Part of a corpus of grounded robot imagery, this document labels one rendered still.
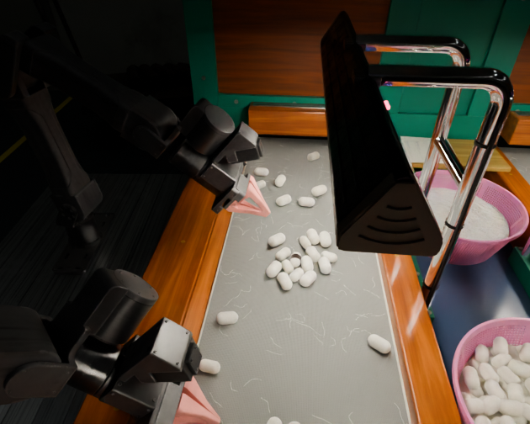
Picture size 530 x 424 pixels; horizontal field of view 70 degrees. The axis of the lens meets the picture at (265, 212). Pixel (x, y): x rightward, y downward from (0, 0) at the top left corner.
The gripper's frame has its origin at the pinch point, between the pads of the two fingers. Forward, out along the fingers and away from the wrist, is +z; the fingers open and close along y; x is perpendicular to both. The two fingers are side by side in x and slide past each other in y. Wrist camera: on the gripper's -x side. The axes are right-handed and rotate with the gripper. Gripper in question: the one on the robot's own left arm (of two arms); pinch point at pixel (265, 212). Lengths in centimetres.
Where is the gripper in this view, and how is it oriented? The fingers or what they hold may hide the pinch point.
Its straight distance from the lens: 72.0
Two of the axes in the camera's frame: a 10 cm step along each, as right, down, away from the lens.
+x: -6.4, 5.7, 5.1
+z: 7.6, 5.6, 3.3
